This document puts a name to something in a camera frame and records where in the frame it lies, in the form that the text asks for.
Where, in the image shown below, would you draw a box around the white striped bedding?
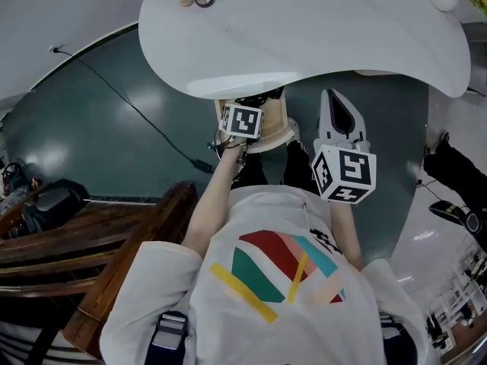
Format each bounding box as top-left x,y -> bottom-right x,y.
0,319 -> 104,365

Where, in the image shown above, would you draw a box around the person's left forearm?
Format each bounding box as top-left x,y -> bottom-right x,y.
180,145 -> 249,251

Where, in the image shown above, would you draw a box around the person's white printed t-shirt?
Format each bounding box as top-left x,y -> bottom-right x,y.
99,185 -> 433,365

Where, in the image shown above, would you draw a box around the black bag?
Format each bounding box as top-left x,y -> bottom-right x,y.
21,178 -> 91,236

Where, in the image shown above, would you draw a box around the grey wooden shelf unit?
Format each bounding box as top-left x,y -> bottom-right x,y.
459,19 -> 487,95

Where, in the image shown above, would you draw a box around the person's right forearm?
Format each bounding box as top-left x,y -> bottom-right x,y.
329,199 -> 365,270

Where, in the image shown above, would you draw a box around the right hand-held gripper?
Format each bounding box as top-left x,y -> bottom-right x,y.
310,87 -> 378,206

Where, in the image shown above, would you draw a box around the person's white shoe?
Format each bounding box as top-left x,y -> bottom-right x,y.
285,116 -> 303,146

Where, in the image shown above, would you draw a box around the dark wooden bench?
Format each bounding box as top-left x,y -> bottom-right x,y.
0,179 -> 199,360

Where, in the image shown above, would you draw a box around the black wall cable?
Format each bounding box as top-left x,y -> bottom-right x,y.
56,49 -> 215,175

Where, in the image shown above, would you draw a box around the person's black trousers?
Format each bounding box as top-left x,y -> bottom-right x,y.
229,138 -> 317,196

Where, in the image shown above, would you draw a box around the dark backpack strap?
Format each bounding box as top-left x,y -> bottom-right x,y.
144,309 -> 190,365
378,313 -> 422,365

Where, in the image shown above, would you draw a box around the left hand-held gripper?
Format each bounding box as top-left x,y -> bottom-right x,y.
217,103 -> 266,141

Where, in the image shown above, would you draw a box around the white curved table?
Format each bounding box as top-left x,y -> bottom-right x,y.
138,0 -> 473,100

